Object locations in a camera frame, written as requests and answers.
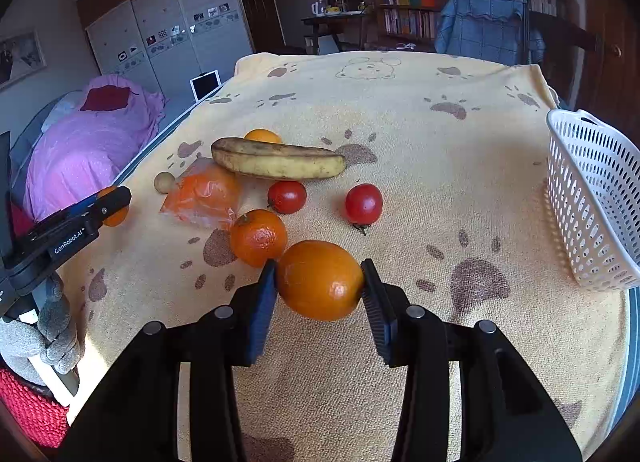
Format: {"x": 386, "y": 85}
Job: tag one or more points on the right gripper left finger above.
{"x": 252, "y": 312}

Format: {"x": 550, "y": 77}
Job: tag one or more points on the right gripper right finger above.
{"x": 386, "y": 311}

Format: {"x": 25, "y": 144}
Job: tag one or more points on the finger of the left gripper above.
{"x": 107, "y": 204}

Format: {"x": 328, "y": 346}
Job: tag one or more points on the large orange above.
{"x": 319, "y": 280}

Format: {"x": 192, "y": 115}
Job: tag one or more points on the brown kiwi fruit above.
{"x": 163, "y": 182}

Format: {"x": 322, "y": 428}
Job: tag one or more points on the small orange at edge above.
{"x": 118, "y": 217}

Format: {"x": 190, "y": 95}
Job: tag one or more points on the pink bed cover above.
{"x": 84, "y": 152}

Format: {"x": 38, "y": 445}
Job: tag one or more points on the mandarin with green stem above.
{"x": 258, "y": 236}

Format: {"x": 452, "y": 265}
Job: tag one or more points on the red tomato right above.
{"x": 363, "y": 206}

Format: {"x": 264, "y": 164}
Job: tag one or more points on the red tomato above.
{"x": 286, "y": 197}
{"x": 363, "y": 206}

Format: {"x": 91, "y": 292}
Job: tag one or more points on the red cushion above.
{"x": 107, "y": 98}

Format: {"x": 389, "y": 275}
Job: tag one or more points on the red tomato left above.
{"x": 286, "y": 197}

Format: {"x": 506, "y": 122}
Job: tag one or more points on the spotted yellow banana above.
{"x": 276, "y": 161}

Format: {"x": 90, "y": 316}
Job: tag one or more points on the yellow paw print blanket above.
{"x": 459, "y": 149}

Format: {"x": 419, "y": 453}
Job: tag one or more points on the white tablet on stand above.
{"x": 205, "y": 84}

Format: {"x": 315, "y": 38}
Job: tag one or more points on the orange behind banana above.
{"x": 263, "y": 135}

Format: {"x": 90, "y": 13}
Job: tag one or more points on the white wardrobe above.
{"x": 164, "y": 44}

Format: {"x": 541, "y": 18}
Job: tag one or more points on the white plastic basket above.
{"x": 593, "y": 187}

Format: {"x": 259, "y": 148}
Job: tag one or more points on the dark wooden desk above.
{"x": 332, "y": 25}

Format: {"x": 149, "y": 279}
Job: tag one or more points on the chair with blue blanket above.
{"x": 493, "y": 30}

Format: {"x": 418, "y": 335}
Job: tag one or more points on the wooden bookshelf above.
{"x": 413, "y": 23}

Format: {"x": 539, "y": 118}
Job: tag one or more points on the brown wooden door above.
{"x": 609, "y": 88}

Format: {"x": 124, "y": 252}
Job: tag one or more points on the framed wall picture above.
{"x": 21, "y": 56}

